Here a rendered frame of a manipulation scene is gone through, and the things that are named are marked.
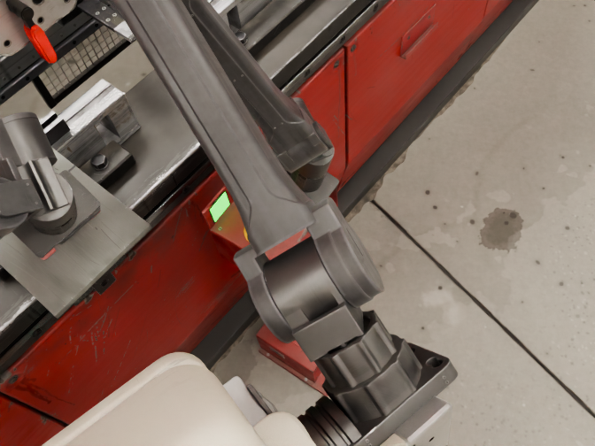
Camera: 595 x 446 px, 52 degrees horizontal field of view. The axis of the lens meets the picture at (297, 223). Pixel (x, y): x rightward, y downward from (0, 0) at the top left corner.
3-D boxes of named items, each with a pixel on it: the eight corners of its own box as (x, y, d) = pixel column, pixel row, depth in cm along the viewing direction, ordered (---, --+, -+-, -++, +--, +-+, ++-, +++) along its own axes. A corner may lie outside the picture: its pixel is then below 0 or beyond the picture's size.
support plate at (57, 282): (57, 319, 83) (54, 316, 82) (-49, 218, 93) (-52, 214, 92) (151, 227, 89) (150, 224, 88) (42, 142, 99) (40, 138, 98)
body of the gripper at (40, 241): (3, 224, 76) (-7, 213, 69) (66, 171, 80) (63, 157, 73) (41, 260, 77) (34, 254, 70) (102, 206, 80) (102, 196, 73)
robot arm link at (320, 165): (310, 167, 94) (342, 155, 95) (290, 131, 96) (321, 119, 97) (303, 186, 100) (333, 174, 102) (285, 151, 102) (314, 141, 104)
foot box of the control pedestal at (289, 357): (328, 397, 172) (327, 387, 162) (258, 351, 181) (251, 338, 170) (364, 341, 180) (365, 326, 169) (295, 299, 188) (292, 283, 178)
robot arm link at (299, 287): (320, 376, 53) (373, 348, 52) (256, 282, 51) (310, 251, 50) (324, 330, 62) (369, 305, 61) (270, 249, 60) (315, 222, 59)
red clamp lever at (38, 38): (52, 68, 84) (19, 12, 75) (34, 56, 85) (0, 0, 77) (62, 60, 84) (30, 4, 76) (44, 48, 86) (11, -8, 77)
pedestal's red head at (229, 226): (284, 296, 118) (274, 255, 102) (220, 257, 123) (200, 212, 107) (339, 219, 125) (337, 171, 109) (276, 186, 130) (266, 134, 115)
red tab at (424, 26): (405, 59, 160) (407, 40, 154) (399, 57, 160) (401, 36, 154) (437, 26, 165) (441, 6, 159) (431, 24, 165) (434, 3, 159)
